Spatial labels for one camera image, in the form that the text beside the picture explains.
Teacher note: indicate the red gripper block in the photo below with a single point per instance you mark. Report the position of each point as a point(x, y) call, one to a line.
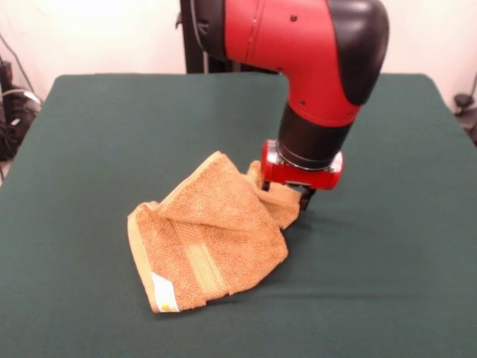
point(298, 177)

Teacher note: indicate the tan terry towel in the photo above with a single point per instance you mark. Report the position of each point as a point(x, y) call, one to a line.
point(212, 227)

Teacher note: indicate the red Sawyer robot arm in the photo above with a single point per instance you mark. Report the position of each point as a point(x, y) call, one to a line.
point(298, 48)

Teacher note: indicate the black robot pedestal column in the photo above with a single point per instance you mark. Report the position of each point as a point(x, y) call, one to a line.
point(192, 56)

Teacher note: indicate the dark green table cloth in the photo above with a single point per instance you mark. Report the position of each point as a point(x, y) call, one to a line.
point(93, 149)

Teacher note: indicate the black power strip red switch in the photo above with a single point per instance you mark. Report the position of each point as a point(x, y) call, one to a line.
point(5, 71)

